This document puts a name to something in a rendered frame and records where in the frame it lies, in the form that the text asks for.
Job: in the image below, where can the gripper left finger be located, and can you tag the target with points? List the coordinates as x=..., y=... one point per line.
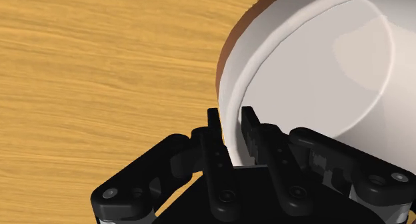
x=214, y=158

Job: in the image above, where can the white bowl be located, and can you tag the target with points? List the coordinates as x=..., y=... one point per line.
x=312, y=74

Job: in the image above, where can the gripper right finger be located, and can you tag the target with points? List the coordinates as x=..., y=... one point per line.
x=276, y=158

